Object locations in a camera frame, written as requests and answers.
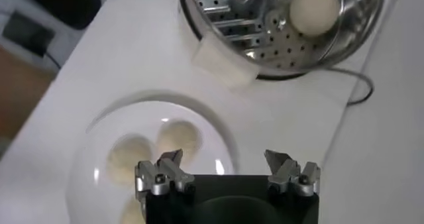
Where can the round white plate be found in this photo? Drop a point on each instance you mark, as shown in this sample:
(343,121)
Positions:
(99,192)

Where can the white steamed baozi bun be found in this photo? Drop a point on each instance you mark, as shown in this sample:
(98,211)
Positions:
(179,137)
(129,157)
(132,213)
(314,10)

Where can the dark grey floor box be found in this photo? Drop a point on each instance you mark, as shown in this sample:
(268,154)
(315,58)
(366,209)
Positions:
(28,33)

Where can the stainless steel steamer basket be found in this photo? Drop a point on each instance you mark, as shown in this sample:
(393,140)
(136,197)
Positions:
(251,23)

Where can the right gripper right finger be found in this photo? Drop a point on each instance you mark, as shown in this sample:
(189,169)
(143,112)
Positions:
(288,174)

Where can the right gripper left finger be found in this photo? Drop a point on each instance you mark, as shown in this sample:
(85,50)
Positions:
(165,175)

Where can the black rounded bulky object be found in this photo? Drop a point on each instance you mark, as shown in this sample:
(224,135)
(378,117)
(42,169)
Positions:
(59,0)

